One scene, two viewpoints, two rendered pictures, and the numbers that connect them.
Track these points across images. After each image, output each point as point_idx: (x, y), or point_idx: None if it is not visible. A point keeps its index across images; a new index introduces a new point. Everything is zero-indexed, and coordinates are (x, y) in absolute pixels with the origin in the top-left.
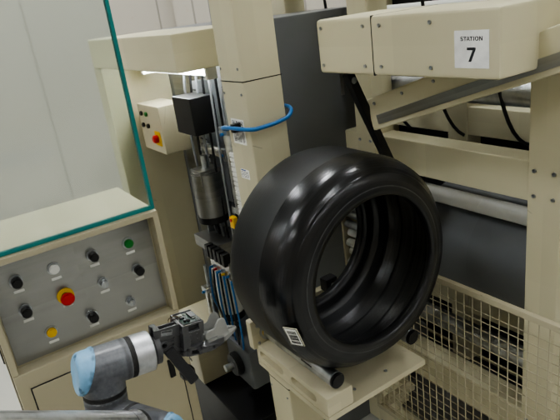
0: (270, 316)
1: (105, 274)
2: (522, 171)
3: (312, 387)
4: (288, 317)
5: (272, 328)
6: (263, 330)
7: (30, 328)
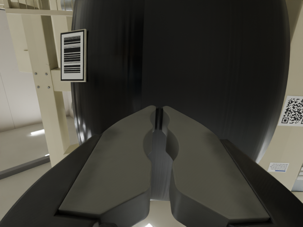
0: (111, 102)
1: None
2: None
3: None
4: (80, 101)
5: (128, 59)
6: (216, 3)
7: None
